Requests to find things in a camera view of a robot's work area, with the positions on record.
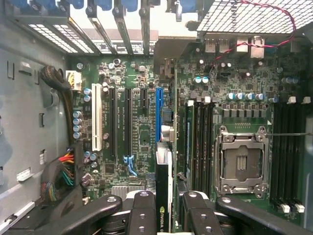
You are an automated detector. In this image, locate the white expansion slot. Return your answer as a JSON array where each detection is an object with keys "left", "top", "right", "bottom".
[{"left": 91, "top": 83, "right": 103, "bottom": 152}]

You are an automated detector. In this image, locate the black open PC case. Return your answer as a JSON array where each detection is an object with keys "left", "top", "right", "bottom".
[{"left": 0, "top": 0, "right": 313, "bottom": 235}]

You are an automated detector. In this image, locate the short black expansion slot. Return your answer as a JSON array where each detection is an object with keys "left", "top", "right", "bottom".
[{"left": 139, "top": 88, "right": 148, "bottom": 110}]

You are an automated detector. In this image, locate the metal expansion slot cover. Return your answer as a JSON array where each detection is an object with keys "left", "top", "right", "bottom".
[
  {"left": 138, "top": 6, "right": 152, "bottom": 56},
  {"left": 86, "top": 6, "right": 116, "bottom": 55},
  {"left": 112, "top": 6, "right": 134, "bottom": 55}
]

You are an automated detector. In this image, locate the silver network port block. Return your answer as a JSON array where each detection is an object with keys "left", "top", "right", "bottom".
[{"left": 235, "top": 36, "right": 267, "bottom": 60}]

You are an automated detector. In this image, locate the black sleeved power cable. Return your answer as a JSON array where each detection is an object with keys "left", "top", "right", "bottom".
[{"left": 40, "top": 65, "right": 74, "bottom": 147}]

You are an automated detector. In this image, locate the red black twisted wire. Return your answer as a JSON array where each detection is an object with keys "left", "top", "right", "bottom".
[{"left": 209, "top": 0, "right": 298, "bottom": 74}]

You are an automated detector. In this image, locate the blue expansion slot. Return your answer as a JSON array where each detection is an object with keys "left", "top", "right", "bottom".
[{"left": 156, "top": 87, "right": 164, "bottom": 143}]

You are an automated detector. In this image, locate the coloured power wire bundle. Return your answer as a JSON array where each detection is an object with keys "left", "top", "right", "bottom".
[{"left": 40, "top": 142, "right": 84, "bottom": 204}]

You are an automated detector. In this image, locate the long black expansion slot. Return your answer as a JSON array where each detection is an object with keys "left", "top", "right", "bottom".
[
  {"left": 109, "top": 87, "right": 117, "bottom": 158},
  {"left": 124, "top": 87, "right": 133, "bottom": 158}
]

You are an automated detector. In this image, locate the green motherboard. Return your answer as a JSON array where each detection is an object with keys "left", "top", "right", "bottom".
[{"left": 65, "top": 36, "right": 306, "bottom": 217}]

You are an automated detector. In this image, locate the silver chipset heatsink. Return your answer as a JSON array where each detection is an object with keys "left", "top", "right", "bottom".
[{"left": 111, "top": 185, "right": 145, "bottom": 197}]

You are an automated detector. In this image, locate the white power connector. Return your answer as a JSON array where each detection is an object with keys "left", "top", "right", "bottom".
[{"left": 65, "top": 70, "right": 82, "bottom": 93}]

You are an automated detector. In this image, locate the silver USB port block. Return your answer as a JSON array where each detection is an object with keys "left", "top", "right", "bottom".
[{"left": 204, "top": 37, "right": 230, "bottom": 54}]

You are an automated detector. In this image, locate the black RAM slot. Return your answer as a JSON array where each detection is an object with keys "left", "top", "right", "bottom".
[
  {"left": 207, "top": 96, "right": 219, "bottom": 194},
  {"left": 194, "top": 96, "right": 202, "bottom": 194},
  {"left": 280, "top": 96, "right": 297, "bottom": 214},
  {"left": 271, "top": 97, "right": 290, "bottom": 213},
  {"left": 294, "top": 96, "right": 312, "bottom": 214},
  {"left": 201, "top": 96, "right": 211, "bottom": 194},
  {"left": 289, "top": 97, "right": 303, "bottom": 213}
]

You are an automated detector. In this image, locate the metal CPU socket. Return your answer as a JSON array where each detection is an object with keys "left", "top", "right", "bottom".
[{"left": 215, "top": 124, "right": 269, "bottom": 197}]

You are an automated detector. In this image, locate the thin socket locking lever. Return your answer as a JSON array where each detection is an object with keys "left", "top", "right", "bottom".
[{"left": 266, "top": 132, "right": 313, "bottom": 136}]

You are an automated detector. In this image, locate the light blue slot latch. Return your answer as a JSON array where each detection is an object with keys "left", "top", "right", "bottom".
[{"left": 124, "top": 154, "right": 136, "bottom": 177}]

